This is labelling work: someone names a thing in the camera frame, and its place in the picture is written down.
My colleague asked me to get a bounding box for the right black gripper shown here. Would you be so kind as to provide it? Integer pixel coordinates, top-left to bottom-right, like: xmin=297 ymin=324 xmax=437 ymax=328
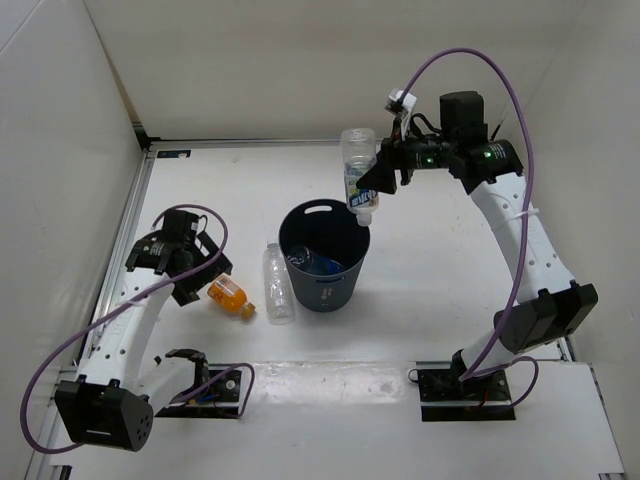
xmin=357 ymin=118 xmax=457 ymax=196

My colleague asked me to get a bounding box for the clear bottle with green label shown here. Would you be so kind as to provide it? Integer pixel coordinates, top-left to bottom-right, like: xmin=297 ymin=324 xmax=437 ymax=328
xmin=340 ymin=128 xmax=379 ymax=227

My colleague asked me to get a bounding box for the orange juice bottle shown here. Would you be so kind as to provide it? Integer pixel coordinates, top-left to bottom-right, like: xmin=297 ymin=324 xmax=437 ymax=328
xmin=207 ymin=274 xmax=255 ymax=320

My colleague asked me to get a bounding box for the blue-tinted plastic bottle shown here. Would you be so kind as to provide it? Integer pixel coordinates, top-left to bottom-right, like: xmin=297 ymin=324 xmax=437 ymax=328
xmin=287 ymin=245 xmax=345 ymax=276

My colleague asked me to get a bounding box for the clear plastic water bottle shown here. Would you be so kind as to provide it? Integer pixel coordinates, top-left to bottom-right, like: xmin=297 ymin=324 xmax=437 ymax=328
xmin=263 ymin=242 xmax=294 ymax=325

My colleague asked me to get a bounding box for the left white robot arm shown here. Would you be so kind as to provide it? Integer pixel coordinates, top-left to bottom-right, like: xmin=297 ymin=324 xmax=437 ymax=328
xmin=54 ymin=209 xmax=232 ymax=451

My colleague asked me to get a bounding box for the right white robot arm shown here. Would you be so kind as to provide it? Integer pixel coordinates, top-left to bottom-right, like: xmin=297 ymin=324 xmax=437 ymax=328
xmin=278 ymin=90 xmax=598 ymax=400

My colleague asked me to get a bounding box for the dark blue plastic bin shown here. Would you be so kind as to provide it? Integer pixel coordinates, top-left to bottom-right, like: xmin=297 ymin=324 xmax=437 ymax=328
xmin=278 ymin=199 xmax=371 ymax=313

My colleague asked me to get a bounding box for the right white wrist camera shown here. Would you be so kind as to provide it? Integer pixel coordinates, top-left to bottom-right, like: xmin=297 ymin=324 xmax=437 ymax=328
xmin=385 ymin=89 xmax=417 ymax=140

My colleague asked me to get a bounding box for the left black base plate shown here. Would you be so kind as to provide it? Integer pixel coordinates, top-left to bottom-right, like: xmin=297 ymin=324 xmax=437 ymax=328
xmin=156 ymin=365 xmax=252 ymax=419

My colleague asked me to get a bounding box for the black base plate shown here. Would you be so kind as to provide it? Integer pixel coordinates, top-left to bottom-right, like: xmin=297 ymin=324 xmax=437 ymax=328
xmin=408 ymin=367 xmax=516 ymax=423
xmin=156 ymin=365 xmax=252 ymax=419

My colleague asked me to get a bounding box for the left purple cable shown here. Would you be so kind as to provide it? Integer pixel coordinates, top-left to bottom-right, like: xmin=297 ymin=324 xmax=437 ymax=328
xmin=21 ymin=203 xmax=256 ymax=455

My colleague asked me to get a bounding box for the purple cable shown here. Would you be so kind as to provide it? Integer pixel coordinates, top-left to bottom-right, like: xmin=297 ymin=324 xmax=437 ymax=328
xmin=399 ymin=48 xmax=540 ymax=421
xmin=21 ymin=203 xmax=256 ymax=455

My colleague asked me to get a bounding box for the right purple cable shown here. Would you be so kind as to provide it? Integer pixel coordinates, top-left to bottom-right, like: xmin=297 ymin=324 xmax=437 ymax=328
xmin=399 ymin=48 xmax=540 ymax=421

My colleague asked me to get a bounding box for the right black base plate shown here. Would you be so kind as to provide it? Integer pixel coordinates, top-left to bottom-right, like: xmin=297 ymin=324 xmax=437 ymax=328
xmin=408 ymin=367 xmax=516 ymax=423

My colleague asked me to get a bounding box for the aluminium frame rail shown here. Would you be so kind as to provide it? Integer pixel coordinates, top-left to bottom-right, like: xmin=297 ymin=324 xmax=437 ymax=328
xmin=23 ymin=148 xmax=149 ymax=479

